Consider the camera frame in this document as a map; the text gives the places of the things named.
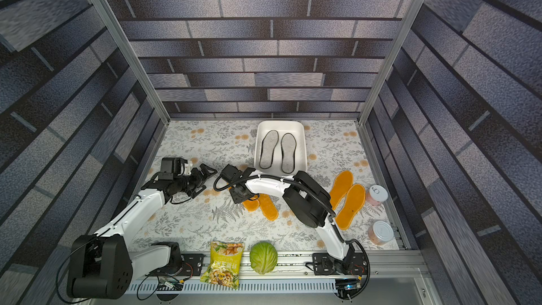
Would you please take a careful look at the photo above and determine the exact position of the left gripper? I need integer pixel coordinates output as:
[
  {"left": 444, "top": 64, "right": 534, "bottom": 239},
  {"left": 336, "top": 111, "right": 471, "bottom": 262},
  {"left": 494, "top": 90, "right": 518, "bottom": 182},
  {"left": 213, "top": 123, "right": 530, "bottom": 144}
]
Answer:
[{"left": 175, "top": 162, "right": 219, "bottom": 196}]

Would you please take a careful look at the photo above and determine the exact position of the orange insole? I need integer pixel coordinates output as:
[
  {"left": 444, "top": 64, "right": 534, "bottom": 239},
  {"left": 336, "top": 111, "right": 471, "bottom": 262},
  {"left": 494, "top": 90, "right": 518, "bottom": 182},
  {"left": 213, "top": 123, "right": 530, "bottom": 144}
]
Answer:
[
  {"left": 242, "top": 199, "right": 260, "bottom": 213},
  {"left": 330, "top": 170, "right": 354, "bottom": 210},
  {"left": 258, "top": 194, "right": 279, "bottom": 221},
  {"left": 335, "top": 184, "right": 366, "bottom": 230}
]

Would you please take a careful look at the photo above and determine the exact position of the grey felt insole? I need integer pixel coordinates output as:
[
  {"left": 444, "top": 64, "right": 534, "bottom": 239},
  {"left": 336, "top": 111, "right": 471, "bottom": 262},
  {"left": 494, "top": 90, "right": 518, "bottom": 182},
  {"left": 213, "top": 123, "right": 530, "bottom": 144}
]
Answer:
[
  {"left": 281, "top": 133, "right": 297, "bottom": 175},
  {"left": 259, "top": 130, "right": 279, "bottom": 169}
]

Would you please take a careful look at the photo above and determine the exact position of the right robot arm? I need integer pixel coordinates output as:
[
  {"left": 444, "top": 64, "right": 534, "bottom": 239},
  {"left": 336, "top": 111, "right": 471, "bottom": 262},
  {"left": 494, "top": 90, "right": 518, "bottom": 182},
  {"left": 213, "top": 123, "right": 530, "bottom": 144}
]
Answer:
[{"left": 213, "top": 165, "right": 371, "bottom": 277}]

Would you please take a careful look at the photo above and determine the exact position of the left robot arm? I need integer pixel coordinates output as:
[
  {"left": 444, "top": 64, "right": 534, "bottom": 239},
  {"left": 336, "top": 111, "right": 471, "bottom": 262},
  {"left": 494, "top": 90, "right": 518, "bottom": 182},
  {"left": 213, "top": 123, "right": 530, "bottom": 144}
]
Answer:
[{"left": 63, "top": 158, "right": 217, "bottom": 304}]

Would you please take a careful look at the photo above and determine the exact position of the white plastic storage box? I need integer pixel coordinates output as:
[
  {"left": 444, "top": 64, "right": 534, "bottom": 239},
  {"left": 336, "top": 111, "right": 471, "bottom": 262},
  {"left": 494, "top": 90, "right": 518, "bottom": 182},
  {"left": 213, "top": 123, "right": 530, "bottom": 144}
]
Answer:
[{"left": 253, "top": 121, "right": 308, "bottom": 177}]

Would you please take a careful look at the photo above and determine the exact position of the floral table cloth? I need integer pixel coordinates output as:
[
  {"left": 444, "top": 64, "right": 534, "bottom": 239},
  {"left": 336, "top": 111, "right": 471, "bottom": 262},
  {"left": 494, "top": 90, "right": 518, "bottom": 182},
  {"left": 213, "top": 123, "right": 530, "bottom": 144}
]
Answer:
[{"left": 129, "top": 120, "right": 375, "bottom": 252}]

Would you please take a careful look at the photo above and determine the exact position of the green yellow snack bag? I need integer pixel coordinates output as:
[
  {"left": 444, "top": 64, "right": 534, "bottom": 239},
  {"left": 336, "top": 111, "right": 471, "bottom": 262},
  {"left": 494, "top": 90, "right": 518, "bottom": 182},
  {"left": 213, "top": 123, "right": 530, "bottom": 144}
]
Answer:
[{"left": 200, "top": 241, "right": 245, "bottom": 289}]

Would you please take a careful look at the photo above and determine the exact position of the green cabbage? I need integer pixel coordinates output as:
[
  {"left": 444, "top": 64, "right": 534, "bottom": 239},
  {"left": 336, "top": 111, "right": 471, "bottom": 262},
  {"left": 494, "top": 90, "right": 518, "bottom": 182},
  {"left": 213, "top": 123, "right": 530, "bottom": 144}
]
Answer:
[{"left": 250, "top": 241, "right": 278, "bottom": 275}]

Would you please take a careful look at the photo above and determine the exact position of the pink can white lid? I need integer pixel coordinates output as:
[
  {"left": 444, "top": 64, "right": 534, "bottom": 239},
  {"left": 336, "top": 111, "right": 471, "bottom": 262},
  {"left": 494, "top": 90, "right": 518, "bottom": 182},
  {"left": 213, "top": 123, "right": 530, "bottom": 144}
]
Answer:
[{"left": 366, "top": 184, "right": 389, "bottom": 207}]

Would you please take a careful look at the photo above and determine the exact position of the black corrugated cable conduit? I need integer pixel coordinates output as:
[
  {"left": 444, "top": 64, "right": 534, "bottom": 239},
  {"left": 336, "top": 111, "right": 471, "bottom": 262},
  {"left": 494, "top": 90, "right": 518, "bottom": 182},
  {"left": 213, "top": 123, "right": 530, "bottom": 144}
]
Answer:
[{"left": 212, "top": 172, "right": 372, "bottom": 300}]

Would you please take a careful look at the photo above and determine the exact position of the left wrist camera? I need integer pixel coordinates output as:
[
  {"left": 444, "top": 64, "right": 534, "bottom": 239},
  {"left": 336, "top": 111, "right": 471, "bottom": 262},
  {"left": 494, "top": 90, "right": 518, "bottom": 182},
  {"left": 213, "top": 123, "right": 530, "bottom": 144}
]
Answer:
[{"left": 175, "top": 158, "right": 193, "bottom": 175}]

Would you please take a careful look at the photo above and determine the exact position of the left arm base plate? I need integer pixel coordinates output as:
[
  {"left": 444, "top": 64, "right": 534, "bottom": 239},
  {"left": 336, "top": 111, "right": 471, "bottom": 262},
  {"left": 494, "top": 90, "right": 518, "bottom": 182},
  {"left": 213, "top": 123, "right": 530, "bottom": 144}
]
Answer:
[{"left": 148, "top": 253, "right": 206, "bottom": 278}]

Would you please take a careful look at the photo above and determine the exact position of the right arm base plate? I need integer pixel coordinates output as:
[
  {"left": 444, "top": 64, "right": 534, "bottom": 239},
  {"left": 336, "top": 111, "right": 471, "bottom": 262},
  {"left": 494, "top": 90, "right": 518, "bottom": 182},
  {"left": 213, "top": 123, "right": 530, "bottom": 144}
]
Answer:
[{"left": 306, "top": 252, "right": 370, "bottom": 276}]

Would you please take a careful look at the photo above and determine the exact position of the aluminium front rail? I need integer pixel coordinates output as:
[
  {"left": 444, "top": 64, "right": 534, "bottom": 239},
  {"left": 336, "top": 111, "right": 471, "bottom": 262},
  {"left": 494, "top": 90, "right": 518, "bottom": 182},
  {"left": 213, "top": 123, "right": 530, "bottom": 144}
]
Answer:
[{"left": 71, "top": 250, "right": 441, "bottom": 305}]

